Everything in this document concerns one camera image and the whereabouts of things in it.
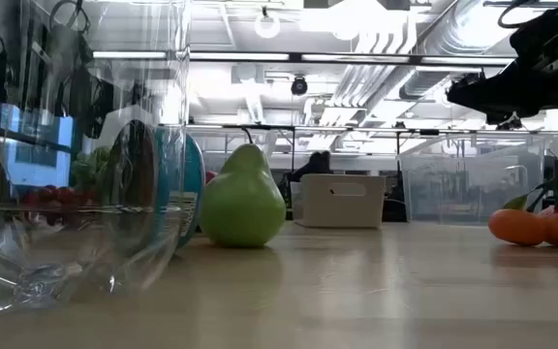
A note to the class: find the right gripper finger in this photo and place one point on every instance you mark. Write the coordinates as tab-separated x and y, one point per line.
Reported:
487	94

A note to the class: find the orange tangerine bunch with leaf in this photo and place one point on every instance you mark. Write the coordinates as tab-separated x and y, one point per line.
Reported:
516	228

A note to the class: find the green pear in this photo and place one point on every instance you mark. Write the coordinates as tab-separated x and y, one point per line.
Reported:
242	203

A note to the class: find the red apple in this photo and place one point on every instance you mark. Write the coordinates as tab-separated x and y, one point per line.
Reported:
210	176

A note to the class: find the wide clear plastic bottle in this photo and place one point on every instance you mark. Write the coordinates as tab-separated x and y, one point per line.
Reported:
66	271

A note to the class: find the grey plastic bin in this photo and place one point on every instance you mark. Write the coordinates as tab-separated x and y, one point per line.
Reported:
342	208

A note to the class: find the person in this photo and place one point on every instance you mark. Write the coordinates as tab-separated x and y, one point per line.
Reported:
315	167

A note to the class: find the overhead black light bar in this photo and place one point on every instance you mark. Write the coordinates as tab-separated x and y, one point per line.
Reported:
298	57

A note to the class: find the teal labelled tin can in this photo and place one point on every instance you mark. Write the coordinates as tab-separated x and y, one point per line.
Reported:
194	184

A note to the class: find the green succulent plant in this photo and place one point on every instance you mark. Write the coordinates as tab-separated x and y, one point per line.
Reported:
87	169

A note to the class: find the right wrist camera housing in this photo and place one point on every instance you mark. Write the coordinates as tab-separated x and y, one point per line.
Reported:
543	34

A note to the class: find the black dome ceiling camera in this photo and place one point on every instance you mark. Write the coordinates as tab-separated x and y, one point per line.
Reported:
299	86

